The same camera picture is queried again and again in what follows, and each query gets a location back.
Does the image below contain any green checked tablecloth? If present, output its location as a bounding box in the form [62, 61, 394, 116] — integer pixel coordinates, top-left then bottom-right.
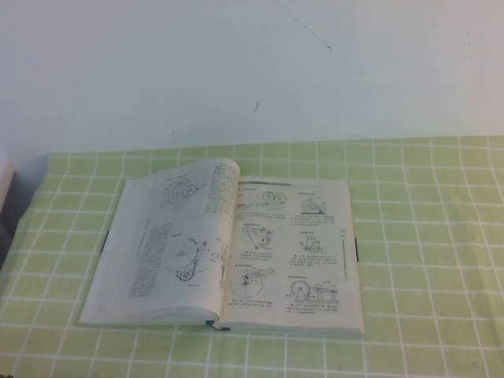
[0, 135, 504, 378]

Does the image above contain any book with diagrams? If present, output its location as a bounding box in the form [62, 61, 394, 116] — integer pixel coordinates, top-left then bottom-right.
[78, 157, 368, 339]

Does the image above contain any dark grey box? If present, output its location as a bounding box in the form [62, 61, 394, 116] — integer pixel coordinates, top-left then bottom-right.
[0, 172, 29, 273]

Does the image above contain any white panel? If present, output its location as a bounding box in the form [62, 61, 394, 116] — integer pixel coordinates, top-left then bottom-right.
[0, 160, 15, 216]

